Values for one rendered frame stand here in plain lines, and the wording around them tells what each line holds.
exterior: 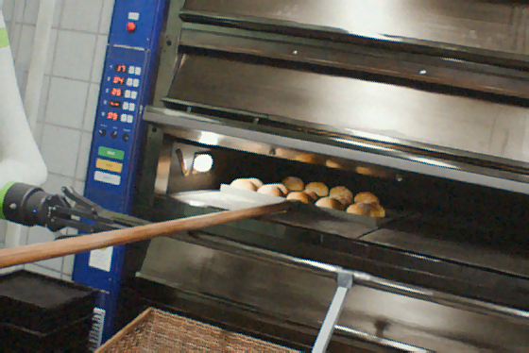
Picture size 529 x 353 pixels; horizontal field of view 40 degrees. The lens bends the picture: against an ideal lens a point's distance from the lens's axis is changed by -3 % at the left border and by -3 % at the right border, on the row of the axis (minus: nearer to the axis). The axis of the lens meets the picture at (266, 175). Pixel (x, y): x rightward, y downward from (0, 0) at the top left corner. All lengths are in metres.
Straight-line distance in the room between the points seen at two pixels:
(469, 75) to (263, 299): 0.82
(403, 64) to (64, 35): 1.08
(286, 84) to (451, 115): 0.46
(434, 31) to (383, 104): 0.23
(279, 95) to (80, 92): 0.66
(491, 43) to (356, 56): 0.36
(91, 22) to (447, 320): 1.38
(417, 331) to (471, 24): 0.81
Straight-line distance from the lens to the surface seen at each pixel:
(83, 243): 1.36
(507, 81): 1.94
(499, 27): 1.96
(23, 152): 1.80
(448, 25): 1.97
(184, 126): 2.00
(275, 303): 2.08
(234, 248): 1.70
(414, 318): 2.00
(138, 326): 2.19
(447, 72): 1.96
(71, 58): 2.40
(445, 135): 1.93
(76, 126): 2.37
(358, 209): 2.40
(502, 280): 1.96
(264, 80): 2.09
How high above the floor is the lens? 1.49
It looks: 5 degrees down
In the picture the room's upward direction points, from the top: 10 degrees clockwise
